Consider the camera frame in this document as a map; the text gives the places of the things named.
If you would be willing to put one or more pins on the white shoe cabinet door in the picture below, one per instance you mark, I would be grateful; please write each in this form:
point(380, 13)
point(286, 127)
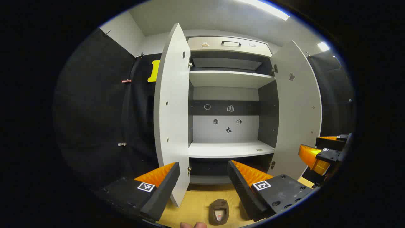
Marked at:
point(172, 120)
point(297, 120)

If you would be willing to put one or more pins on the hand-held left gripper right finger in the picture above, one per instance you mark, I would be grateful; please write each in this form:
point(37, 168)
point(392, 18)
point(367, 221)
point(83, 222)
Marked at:
point(242, 193)

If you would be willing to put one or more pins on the red cloth clip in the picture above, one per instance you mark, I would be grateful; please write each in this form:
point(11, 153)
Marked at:
point(126, 81)

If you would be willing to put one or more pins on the brown fuzzy shoe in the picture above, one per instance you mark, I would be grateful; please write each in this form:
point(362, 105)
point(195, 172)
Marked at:
point(219, 211)

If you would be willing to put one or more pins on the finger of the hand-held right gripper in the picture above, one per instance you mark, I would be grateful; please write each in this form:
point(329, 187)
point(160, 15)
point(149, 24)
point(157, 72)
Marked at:
point(329, 155)
point(330, 143)

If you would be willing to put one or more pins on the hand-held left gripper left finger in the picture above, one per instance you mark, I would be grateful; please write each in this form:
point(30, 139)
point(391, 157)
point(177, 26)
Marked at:
point(161, 193)

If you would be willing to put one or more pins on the white cabinet drawer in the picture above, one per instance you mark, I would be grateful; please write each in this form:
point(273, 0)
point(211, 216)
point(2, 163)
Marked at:
point(215, 44)

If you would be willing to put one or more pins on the ceiling light strip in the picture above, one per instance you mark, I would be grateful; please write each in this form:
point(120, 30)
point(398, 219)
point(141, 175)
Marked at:
point(323, 46)
point(269, 9)

